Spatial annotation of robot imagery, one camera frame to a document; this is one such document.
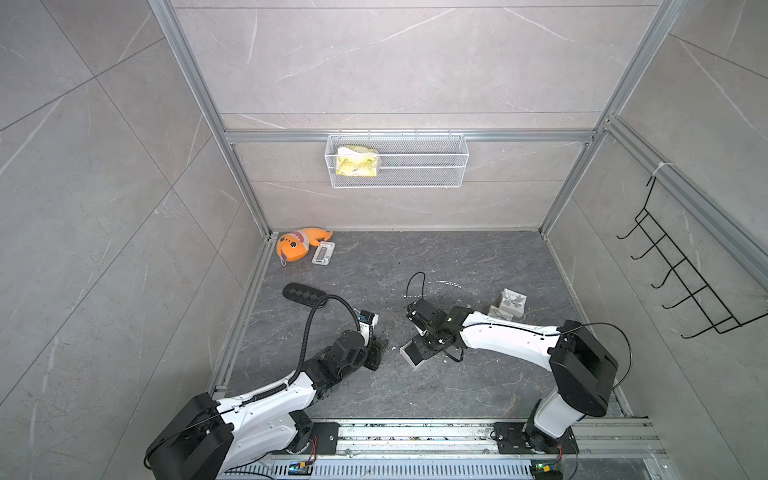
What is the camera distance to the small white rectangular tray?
1.12 metres

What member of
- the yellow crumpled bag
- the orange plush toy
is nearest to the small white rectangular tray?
the orange plush toy

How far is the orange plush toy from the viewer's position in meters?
1.07

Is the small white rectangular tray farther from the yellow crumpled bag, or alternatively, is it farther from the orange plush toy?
the yellow crumpled bag

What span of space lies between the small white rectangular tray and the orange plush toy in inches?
0.7
